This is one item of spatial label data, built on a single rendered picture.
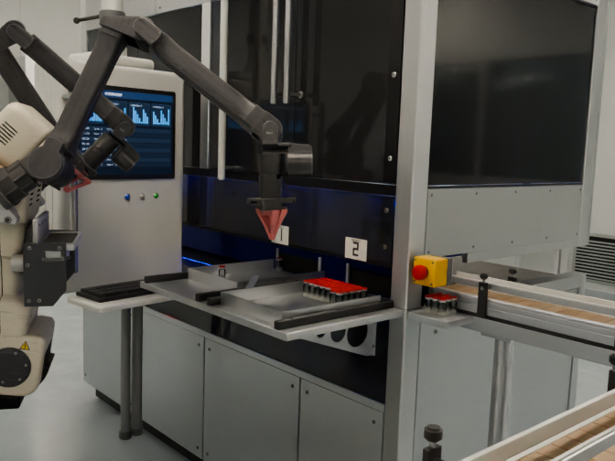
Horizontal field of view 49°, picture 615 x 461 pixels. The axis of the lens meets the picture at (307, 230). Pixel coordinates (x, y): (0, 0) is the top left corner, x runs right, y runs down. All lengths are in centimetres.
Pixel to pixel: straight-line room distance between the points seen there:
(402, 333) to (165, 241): 104
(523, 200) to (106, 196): 135
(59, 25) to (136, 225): 499
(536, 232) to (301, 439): 101
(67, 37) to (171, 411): 502
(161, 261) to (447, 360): 110
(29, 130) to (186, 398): 138
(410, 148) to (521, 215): 57
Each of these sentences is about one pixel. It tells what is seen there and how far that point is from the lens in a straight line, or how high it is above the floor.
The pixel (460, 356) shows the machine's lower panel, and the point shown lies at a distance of 209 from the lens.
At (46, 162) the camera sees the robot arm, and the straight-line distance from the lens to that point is 164.
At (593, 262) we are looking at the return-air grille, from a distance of 666.
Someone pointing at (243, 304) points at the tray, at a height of 90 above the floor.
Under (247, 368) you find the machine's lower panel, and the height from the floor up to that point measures 53.
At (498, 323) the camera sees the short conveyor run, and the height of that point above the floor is 88.
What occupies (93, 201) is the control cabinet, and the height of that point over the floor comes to 110.
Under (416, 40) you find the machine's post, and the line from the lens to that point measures 182.
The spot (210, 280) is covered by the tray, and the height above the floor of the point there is 90.
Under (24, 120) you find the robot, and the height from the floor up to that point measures 134.
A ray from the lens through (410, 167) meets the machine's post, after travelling 180.
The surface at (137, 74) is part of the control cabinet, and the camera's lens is 245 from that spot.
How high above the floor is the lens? 131
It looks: 7 degrees down
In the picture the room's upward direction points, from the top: 2 degrees clockwise
